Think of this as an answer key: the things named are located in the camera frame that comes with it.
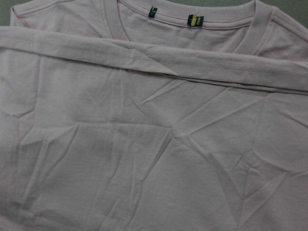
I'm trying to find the pink snoopy long-sleeve shirt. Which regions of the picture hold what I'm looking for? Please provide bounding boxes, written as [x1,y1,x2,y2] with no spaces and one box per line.
[0,0,308,231]

